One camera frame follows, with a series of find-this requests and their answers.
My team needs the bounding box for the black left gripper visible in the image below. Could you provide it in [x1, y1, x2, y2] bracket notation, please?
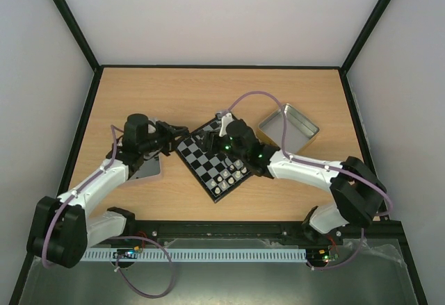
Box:
[140, 120, 188, 156]

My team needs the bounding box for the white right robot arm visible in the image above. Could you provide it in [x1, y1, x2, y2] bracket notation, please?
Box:
[192, 119, 388, 244]

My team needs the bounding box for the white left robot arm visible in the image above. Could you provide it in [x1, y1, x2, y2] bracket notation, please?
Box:
[26, 113, 189, 268]

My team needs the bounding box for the pink tin with black pieces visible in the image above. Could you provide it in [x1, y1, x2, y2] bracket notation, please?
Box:
[129, 155, 163, 183]

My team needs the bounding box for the black and silver chessboard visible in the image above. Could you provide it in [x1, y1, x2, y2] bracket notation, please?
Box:
[176, 116, 252, 203]

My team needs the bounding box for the empty gold metal tin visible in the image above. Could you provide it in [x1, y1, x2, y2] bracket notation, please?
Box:
[256, 104, 320, 154]

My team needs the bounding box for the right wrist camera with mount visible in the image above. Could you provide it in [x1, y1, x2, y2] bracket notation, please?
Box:
[216, 110, 234, 137]

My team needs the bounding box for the black aluminium frame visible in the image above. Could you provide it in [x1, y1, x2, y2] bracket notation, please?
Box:
[0, 0, 445, 305]

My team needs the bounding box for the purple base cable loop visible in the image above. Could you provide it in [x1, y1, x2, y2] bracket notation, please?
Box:
[113, 237, 174, 299]

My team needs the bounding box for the light blue slotted cable duct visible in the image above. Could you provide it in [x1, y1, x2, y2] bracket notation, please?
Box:
[81, 248, 307, 263]

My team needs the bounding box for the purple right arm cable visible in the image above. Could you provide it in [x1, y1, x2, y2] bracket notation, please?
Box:
[229, 90, 394, 215]

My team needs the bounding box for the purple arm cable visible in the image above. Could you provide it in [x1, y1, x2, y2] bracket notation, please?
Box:
[40, 124, 122, 267]
[229, 90, 394, 215]

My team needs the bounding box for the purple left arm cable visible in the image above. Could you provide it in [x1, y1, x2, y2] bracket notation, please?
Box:
[40, 124, 122, 267]

